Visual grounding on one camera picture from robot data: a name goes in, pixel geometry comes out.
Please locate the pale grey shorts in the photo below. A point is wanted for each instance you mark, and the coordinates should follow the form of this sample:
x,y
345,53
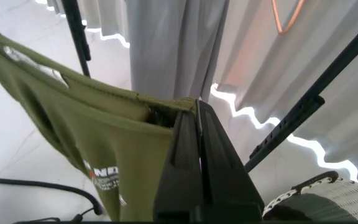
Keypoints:
x,y
172,46

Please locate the black clothes rack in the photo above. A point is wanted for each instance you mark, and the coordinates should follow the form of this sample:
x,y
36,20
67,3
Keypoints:
x,y
291,123

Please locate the green garment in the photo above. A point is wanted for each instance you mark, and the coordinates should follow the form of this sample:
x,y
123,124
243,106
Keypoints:
x,y
120,140

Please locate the white laundry basket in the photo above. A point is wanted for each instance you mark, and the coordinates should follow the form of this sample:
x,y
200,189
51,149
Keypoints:
x,y
337,196

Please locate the pink clothes hanger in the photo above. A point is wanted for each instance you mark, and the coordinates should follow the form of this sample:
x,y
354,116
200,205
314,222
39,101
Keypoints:
x,y
275,15

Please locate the white curtain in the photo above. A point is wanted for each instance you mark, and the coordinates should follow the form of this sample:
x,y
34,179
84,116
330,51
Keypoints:
x,y
275,62

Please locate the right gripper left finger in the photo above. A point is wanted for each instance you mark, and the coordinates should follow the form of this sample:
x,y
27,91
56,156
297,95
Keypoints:
x,y
179,186

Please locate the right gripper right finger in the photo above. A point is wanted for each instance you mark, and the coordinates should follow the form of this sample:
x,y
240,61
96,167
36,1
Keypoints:
x,y
228,186

